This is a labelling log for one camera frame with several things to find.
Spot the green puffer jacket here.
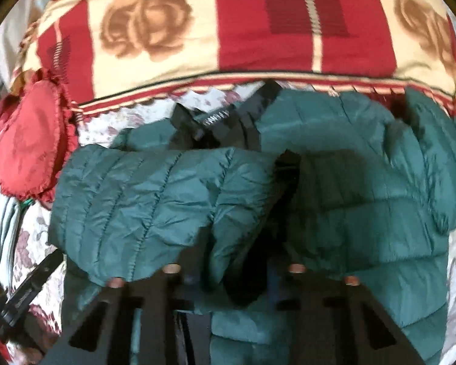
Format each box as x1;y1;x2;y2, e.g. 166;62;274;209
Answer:
47;82;456;365

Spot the white floral bedsheet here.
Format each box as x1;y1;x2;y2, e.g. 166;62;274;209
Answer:
0;8;456;365

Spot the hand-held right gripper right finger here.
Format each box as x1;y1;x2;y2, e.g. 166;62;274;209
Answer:
275;263;427;365

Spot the red cream rose print blanket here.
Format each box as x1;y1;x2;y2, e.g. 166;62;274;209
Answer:
11;0;456;119

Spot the red ruffled pillow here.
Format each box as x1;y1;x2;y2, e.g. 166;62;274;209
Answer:
0;68;80;207

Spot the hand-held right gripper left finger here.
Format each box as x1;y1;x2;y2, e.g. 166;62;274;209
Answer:
49;230;213;365

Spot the pale striped cloth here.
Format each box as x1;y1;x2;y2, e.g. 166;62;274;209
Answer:
0;193;28;274

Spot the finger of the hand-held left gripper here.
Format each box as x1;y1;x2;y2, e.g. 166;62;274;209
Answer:
0;249;64;347

